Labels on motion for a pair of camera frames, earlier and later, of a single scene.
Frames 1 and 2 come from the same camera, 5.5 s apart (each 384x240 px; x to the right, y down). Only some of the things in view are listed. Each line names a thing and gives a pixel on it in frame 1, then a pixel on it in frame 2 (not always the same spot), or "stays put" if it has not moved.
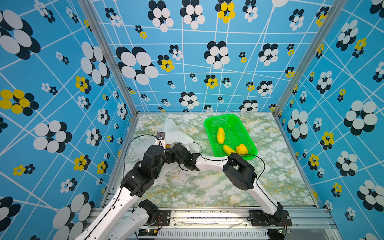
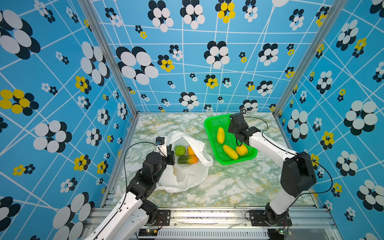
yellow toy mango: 228,150 stays put
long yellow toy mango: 220,135 stays put
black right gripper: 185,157 → 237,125
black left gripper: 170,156 stays put
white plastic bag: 173,136 → 179,177
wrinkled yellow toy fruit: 241,149 stays put
